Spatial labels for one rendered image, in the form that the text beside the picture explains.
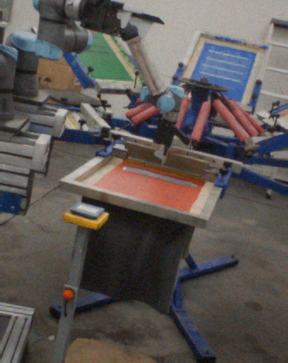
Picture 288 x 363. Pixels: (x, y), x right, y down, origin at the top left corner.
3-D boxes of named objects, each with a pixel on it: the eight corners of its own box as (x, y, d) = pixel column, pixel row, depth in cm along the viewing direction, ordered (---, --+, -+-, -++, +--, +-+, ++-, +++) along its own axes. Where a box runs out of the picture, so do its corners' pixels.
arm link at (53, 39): (72, 62, 181) (79, 22, 178) (51, 62, 171) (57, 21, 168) (50, 55, 184) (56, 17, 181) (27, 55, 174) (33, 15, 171)
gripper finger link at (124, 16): (138, 32, 154) (121, 29, 162) (144, 7, 154) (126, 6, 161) (127, 28, 153) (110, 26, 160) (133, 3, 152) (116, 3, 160)
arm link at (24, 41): (9, 67, 241) (14, 32, 238) (5, 62, 253) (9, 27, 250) (39, 72, 245) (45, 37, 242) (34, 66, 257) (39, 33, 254)
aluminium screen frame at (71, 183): (206, 229, 233) (207, 220, 232) (58, 189, 243) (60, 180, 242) (226, 180, 307) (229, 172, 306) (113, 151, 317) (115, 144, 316)
